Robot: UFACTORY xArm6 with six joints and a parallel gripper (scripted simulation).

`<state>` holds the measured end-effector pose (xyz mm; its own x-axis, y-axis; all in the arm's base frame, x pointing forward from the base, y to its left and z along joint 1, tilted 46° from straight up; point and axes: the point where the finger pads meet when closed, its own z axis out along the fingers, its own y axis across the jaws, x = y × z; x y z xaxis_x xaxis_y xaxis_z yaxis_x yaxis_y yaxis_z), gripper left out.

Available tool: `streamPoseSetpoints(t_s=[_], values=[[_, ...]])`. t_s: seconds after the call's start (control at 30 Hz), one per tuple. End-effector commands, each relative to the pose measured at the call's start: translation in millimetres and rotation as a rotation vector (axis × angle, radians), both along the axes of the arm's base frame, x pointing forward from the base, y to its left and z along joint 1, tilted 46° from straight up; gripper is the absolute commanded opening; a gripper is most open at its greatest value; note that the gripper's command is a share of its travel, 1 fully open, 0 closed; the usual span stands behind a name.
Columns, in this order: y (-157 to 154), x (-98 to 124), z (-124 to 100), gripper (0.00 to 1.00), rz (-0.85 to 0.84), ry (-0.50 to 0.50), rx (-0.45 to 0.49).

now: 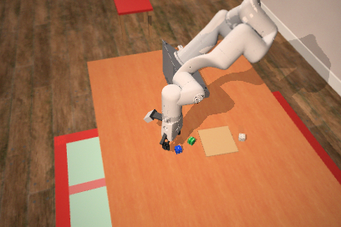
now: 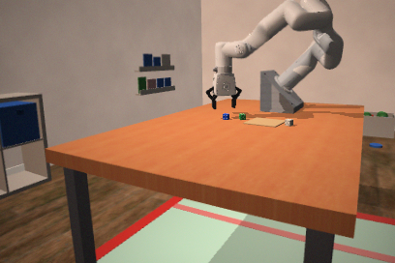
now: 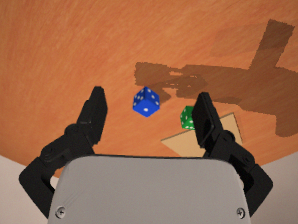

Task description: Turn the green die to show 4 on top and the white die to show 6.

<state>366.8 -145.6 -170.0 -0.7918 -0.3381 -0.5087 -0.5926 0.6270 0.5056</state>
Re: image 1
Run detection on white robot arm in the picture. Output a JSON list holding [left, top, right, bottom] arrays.
[[144, 0, 278, 123]]

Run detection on blue die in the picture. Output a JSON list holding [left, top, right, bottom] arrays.
[[175, 145, 182, 154]]

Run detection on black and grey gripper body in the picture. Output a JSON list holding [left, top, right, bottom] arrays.
[[161, 115, 183, 142]]

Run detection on white die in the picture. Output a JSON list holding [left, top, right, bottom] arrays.
[[238, 134, 246, 142]]

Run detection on green die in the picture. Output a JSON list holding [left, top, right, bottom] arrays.
[[187, 136, 196, 145]]

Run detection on tan mat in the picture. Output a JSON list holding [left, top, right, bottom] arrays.
[[198, 126, 239, 157]]

